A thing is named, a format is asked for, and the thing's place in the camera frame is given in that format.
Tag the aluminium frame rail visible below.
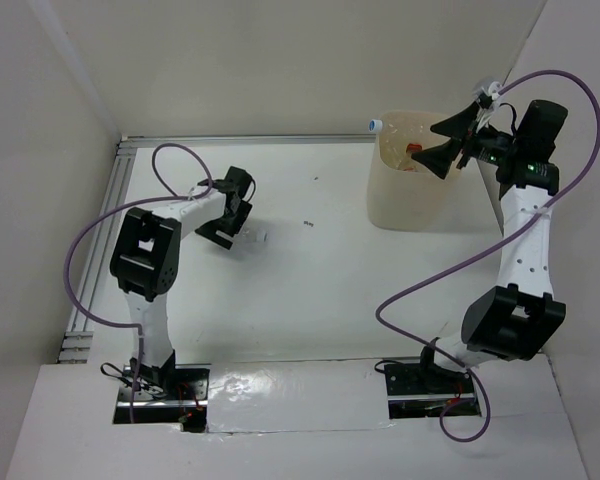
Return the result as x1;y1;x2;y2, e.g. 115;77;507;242
57;133;476;364

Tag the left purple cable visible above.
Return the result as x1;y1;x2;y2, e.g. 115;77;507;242
64;143;216;426

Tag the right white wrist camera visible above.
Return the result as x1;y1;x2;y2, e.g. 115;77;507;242
472;77;502;124

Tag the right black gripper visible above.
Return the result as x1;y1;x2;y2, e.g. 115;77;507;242
412;101;523;179

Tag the purple cable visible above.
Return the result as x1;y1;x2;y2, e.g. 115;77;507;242
375;70;600;445
64;143;216;426

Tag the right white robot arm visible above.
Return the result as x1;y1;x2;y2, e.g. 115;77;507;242
413;100;568;392

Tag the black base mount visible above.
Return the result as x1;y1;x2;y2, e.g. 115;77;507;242
100;362;210;433
374;359;481;420

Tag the red cap labelled bottle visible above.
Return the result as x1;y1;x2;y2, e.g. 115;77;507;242
405;143;423;156

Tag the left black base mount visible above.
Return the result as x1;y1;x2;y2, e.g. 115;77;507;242
100;362;210;433

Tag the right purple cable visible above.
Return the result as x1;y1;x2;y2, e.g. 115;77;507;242
375;70;600;445

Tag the clear bottle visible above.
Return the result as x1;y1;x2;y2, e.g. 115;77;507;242
235;227;268;253
369;112;429;173

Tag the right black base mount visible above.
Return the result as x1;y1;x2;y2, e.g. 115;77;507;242
374;359;481;420

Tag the beige plastic bin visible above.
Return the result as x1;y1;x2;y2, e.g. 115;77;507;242
366;110;474;233

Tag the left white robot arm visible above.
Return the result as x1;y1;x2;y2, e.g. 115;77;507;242
110;166;255;399

